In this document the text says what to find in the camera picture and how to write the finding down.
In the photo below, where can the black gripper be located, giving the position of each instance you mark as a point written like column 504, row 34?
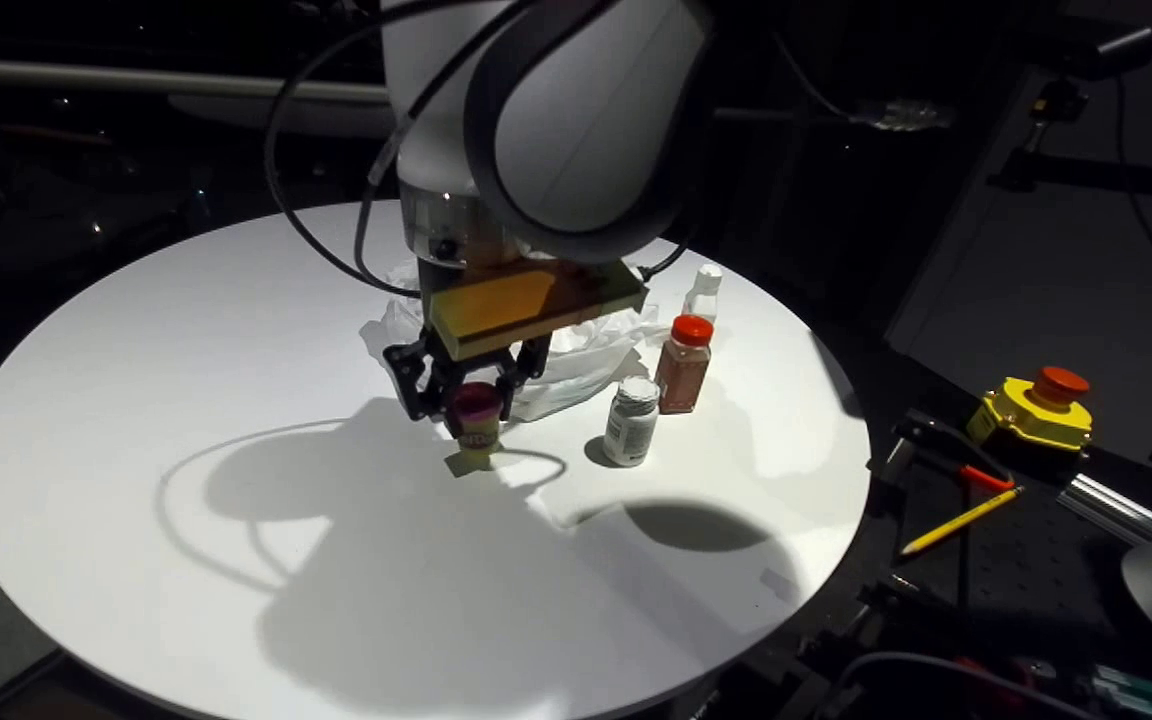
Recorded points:
column 426, row 374

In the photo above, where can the purple lid play-doh can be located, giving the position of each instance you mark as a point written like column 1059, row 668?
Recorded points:
column 473, row 422

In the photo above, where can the small grey lid pill bottle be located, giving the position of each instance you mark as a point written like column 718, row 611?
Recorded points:
column 631, row 422

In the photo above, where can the red lid spice jar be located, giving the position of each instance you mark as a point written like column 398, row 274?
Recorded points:
column 682, row 362

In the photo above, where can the white square plastic bottle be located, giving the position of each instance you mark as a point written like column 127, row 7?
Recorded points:
column 705, row 288

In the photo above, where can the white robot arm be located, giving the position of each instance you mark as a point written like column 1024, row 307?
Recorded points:
column 536, row 145

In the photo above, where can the white plastic bag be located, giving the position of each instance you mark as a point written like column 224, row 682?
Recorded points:
column 581, row 359

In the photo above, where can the yellow pencil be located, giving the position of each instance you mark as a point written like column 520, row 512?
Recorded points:
column 961, row 522

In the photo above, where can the yellow emergency stop button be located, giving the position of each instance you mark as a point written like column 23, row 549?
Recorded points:
column 1042, row 409

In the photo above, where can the metal window railing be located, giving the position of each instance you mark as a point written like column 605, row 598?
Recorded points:
column 158, row 83

